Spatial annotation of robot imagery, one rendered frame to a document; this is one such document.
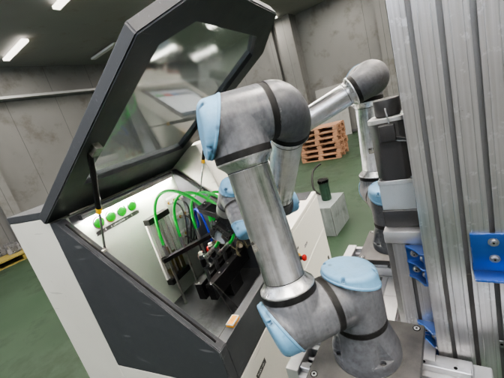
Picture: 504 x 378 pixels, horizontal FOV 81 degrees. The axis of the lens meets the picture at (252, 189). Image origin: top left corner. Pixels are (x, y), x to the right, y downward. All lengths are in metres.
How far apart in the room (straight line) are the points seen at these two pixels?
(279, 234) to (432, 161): 0.34
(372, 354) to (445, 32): 0.63
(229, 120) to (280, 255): 0.27
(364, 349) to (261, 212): 0.37
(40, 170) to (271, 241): 9.17
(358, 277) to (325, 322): 0.11
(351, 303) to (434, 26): 0.53
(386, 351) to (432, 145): 0.43
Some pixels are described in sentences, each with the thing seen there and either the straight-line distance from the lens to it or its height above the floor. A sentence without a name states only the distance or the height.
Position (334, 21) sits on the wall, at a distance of 11.45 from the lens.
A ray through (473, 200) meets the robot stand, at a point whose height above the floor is 1.35.
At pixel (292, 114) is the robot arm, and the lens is 0.58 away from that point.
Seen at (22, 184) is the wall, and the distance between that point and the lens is 9.42.
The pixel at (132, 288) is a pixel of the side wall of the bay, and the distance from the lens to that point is 1.13.
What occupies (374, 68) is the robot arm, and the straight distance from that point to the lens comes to 1.05.
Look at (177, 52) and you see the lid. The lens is 0.94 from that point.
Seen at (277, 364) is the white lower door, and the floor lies 0.60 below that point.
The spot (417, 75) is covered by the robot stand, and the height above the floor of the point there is 1.61.
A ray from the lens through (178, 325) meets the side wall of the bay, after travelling 1.09.
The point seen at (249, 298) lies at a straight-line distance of 1.23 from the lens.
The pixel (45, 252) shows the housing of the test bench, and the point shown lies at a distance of 1.44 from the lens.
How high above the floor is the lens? 1.63
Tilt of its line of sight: 14 degrees down
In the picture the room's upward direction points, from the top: 16 degrees counter-clockwise
